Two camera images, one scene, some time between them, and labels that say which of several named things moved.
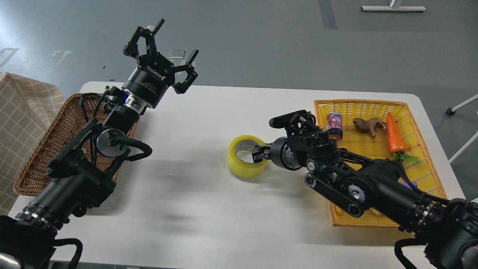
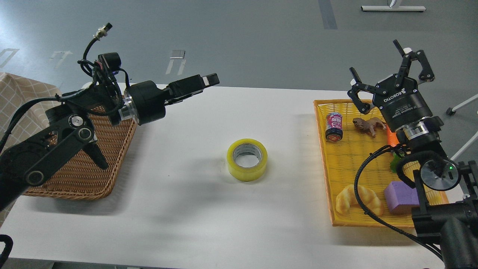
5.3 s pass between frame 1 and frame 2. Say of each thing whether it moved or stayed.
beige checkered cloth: stayed
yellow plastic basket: stayed
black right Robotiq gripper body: moved
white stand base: stayed
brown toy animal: stayed
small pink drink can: stayed
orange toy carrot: stayed
